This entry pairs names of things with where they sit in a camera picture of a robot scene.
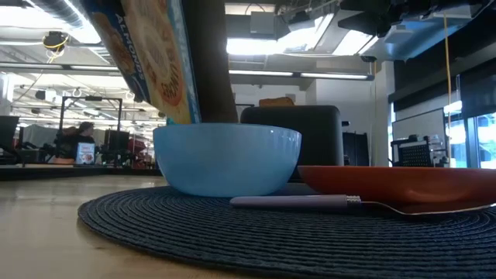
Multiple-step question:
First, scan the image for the honey oats cereal box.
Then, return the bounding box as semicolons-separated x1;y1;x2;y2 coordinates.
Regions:
83;0;239;125

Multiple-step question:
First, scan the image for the black yellow hanging cable reel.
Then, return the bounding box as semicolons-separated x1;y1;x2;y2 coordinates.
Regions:
41;30;70;53

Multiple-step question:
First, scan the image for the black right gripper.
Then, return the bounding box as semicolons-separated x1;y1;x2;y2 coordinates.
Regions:
336;0;407;38

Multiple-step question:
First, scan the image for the black robot station frame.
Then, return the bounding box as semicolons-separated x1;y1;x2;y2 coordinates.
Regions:
57;95;123;167

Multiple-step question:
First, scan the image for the ceiling strip light fixture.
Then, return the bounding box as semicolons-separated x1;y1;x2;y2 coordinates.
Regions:
228;69;375;81

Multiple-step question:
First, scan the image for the black perforated rack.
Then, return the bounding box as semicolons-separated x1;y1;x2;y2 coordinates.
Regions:
390;134;450;168

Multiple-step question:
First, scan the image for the person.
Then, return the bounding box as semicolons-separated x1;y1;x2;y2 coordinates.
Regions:
57;121;98;160

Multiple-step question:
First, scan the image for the brown bread toast slice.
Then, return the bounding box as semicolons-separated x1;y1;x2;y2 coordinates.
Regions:
258;96;295;108

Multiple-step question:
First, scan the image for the black toaster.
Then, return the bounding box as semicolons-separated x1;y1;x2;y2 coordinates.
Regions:
239;105;351;183

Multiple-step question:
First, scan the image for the light blue bowl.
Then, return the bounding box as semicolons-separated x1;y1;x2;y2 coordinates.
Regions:
153;122;302;198

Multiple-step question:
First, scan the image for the black computer monitor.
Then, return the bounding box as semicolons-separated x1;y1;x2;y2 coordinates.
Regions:
0;115;19;154

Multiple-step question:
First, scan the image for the dark round woven placemat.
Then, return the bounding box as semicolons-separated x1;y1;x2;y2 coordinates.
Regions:
77;182;496;279

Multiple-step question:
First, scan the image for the small printed sign card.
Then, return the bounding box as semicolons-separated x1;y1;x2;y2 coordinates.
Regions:
76;142;96;166

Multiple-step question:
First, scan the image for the orange plate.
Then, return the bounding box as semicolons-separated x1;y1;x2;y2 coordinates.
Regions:
297;165;496;215

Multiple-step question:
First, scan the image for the spoon with lilac handle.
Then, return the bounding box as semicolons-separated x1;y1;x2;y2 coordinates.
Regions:
229;195;496;217

